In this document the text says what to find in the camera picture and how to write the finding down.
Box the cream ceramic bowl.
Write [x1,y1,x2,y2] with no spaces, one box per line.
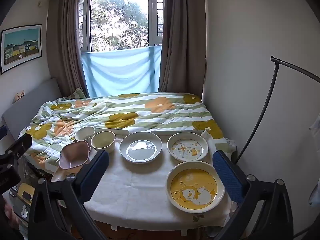
[90,131,116,153]

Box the duck print plate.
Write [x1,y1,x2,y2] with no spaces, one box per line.
[167,132,209,162]

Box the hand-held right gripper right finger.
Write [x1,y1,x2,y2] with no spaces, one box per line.
[212,151,294,240]

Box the floral striped blanket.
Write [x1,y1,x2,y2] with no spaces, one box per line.
[24,92,237,173]

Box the black curved stand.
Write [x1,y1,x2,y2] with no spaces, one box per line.
[235,56,320,163]

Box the grey padded headboard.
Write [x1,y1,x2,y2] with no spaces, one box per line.
[1,78,62,140]

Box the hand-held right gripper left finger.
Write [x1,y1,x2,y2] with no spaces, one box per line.
[27,150,110,240]

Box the grey plate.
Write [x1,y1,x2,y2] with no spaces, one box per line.
[119,131,163,164]

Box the white ceramic bowl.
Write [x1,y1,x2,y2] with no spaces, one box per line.
[75,126,96,142]

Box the green pillow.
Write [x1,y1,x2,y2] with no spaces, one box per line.
[67,87,88,99]

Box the pink bowl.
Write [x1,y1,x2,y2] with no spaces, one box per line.
[59,141,91,169]

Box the white floral tray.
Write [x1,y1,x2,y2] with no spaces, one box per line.
[51,130,234,230]

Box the yellow box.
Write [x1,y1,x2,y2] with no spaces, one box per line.
[10,182,35,205]

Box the yellow bear print plate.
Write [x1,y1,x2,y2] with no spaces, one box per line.
[166,161,226,213]

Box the window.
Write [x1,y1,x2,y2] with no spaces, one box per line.
[79,0,164,53]

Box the brown curtain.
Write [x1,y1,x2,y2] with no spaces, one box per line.
[46,0,92,98]
[158,0,208,95]

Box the light blue cloth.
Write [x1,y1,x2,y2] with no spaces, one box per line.
[80,45,162,97]

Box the framed wall picture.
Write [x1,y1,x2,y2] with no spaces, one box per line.
[0,24,42,75]

